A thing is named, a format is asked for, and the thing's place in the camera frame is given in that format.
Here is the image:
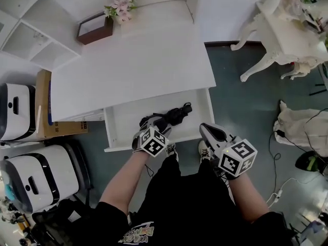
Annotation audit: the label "white drawer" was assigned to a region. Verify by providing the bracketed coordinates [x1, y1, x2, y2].
[103, 87, 216, 153]

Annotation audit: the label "person's black clothing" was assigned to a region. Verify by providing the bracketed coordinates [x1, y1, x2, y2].
[60, 154, 296, 246]

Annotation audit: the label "white desk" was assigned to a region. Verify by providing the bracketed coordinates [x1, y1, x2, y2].
[50, 0, 217, 122]

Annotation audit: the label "black cable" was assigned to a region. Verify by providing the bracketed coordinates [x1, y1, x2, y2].
[268, 107, 324, 197]

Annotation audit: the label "pink flower bouquet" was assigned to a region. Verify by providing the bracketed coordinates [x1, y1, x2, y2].
[103, 0, 138, 25]

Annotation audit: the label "person's right forearm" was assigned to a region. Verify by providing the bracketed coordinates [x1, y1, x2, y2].
[229, 171, 270, 224]

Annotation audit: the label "black tripod legs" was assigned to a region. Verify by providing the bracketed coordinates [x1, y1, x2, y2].
[308, 63, 328, 97]

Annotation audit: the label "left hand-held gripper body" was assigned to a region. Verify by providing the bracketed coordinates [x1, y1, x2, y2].
[131, 117, 172, 159]

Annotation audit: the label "small white black appliance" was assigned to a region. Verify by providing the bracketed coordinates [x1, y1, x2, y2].
[0, 83, 37, 142]

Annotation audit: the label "black umbrella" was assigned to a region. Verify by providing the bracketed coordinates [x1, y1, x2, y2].
[162, 101, 193, 127]

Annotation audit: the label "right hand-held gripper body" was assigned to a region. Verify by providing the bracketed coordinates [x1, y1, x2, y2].
[199, 122, 258, 180]

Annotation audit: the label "person's left shoe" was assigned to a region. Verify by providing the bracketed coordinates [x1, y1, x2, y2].
[165, 142, 178, 161]

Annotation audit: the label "person's right shoe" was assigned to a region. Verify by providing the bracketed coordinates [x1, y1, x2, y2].
[197, 139, 212, 161]

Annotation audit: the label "white shelf unit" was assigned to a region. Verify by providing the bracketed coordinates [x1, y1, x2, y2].
[0, 9, 81, 72]

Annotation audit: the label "brown cardboard box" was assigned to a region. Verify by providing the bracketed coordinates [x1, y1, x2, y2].
[35, 69, 89, 139]

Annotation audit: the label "person's left forearm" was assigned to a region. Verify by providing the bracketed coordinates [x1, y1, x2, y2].
[98, 149, 151, 215]

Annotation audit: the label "cream cloth bag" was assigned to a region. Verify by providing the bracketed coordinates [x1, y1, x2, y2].
[272, 100, 328, 158]

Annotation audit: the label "white ornate table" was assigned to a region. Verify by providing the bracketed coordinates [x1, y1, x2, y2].
[230, 0, 328, 83]

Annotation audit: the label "brown wooden box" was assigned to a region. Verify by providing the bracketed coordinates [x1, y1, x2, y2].
[76, 11, 114, 46]

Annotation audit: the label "person's shoe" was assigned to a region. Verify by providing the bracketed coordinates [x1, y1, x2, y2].
[197, 139, 212, 161]
[165, 142, 178, 161]

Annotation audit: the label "large white black appliance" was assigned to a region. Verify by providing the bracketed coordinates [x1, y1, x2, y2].
[0, 144, 80, 214]

